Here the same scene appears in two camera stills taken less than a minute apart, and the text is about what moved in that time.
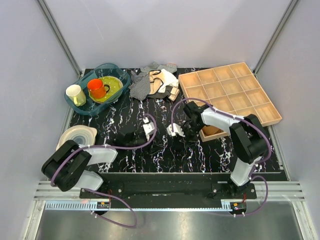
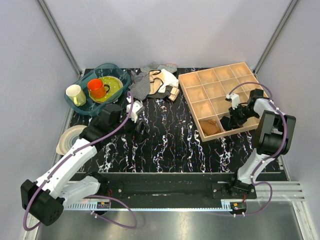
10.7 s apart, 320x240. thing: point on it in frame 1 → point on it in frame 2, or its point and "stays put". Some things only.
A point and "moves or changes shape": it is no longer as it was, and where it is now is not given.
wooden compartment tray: [232, 90] stays put
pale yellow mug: [75, 92] stays put
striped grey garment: [140, 88] stays put
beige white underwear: [158, 80] stays put
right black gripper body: [191, 131] → [241, 114]
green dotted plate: [115, 85] stays put
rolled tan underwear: [210, 130] stays put
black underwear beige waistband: [180, 145] moves or changes shape
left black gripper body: [141, 140] → [129, 128]
